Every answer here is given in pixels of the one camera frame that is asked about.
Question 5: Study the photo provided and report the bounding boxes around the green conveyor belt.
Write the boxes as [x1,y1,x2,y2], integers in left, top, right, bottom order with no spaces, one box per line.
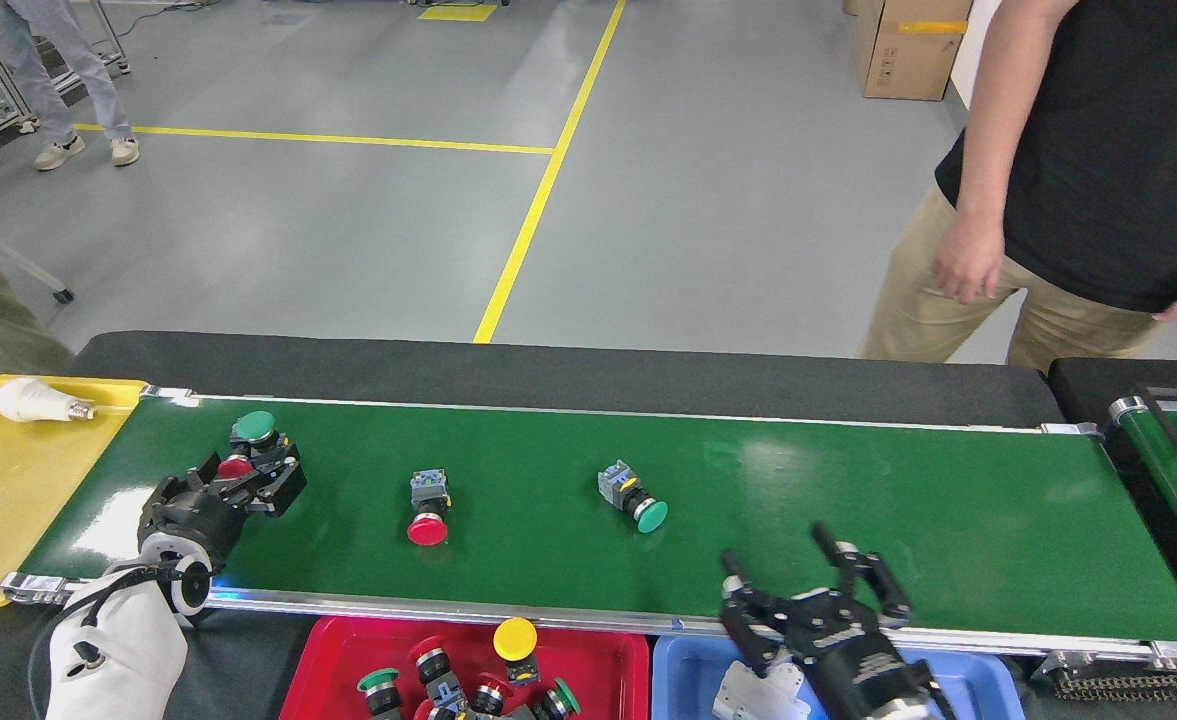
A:
[0,385,1177,666]

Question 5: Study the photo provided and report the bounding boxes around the brown cardboard box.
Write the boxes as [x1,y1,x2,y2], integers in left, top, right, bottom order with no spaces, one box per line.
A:
[853,0,974,101]

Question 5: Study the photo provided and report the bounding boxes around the person's right hand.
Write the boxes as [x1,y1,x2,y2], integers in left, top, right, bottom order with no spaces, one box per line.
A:
[932,208,1007,305]

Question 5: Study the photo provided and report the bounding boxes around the yellow plastic tray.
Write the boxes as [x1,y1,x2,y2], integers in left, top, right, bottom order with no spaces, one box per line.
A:
[0,375,149,616]

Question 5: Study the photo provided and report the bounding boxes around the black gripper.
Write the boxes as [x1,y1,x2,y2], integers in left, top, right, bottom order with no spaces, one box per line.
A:
[138,436,307,563]
[720,520,934,720]

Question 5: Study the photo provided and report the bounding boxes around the yellow push button switch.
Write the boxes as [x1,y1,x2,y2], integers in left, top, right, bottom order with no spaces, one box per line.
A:
[492,616,542,687]

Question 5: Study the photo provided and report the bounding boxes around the red plastic tray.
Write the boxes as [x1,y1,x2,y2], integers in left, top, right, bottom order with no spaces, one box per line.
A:
[280,615,651,720]

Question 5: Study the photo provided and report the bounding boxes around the white light bulb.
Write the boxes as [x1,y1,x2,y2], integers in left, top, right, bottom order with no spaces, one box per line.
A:
[0,378,97,423]

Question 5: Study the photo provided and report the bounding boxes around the white frame wheeled chair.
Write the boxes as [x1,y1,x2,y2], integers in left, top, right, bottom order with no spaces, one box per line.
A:
[0,230,76,306]

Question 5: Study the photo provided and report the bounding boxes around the white circuit breaker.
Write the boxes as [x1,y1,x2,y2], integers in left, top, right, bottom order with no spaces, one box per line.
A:
[712,655,811,720]

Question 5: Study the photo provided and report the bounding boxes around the blue plastic tray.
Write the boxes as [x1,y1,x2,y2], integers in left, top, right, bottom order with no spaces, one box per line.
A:
[651,633,1027,720]

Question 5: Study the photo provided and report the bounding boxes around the conveyor drive chain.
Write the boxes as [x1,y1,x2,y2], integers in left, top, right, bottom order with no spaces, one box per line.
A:
[1048,665,1177,703]

